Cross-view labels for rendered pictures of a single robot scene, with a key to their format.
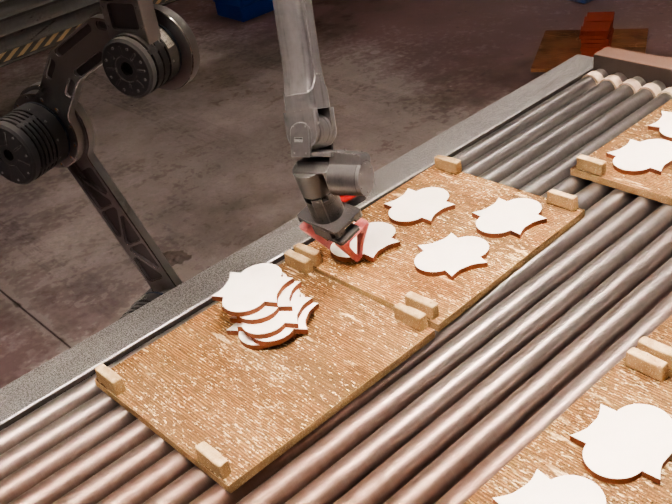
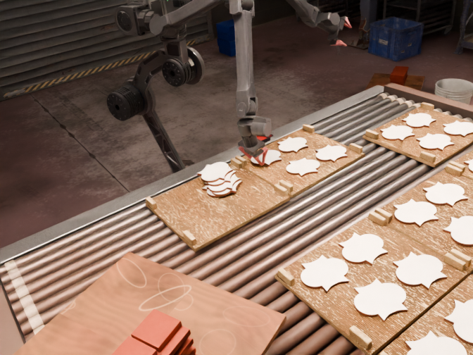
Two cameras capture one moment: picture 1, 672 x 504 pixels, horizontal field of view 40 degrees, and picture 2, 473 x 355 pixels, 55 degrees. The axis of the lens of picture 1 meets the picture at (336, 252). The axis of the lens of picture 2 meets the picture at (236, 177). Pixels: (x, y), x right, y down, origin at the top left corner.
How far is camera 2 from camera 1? 0.24 m
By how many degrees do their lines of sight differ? 4
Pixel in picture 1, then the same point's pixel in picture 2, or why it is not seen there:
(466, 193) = (314, 141)
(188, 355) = (184, 196)
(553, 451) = (330, 248)
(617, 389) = (362, 227)
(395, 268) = (277, 170)
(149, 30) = (184, 57)
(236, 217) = (217, 147)
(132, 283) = (166, 172)
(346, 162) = (260, 121)
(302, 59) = (246, 75)
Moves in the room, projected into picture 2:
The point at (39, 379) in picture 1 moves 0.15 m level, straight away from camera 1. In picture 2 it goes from (122, 201) to (115, 182)
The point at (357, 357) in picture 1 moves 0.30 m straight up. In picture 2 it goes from (255, 204) to (249, 128)
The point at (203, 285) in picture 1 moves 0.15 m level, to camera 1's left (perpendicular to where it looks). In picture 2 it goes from (195, 170) to (159, 172)
